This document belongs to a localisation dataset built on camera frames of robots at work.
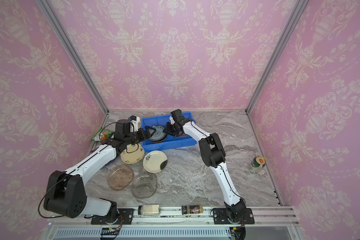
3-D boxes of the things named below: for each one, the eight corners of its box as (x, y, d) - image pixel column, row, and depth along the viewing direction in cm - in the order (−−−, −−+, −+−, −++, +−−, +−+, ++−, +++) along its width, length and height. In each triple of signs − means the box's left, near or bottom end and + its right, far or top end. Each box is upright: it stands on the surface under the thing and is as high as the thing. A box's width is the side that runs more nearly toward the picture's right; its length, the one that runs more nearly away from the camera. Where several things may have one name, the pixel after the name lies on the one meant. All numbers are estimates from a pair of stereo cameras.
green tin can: (249, 173, 90) (256, 165, 81) (246, 164, 94) (253, 155, 85) (259, 173, 90) (268, 165, 81) (256, 164, 94) (264, 155, 85)
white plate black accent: (139, 164, 94) (138, 162, 92) (153, 148, 101) (153, 146, 100) (155, 176, 89) (155, 175, 87) (170, 159, 96) (169, 157, 94)
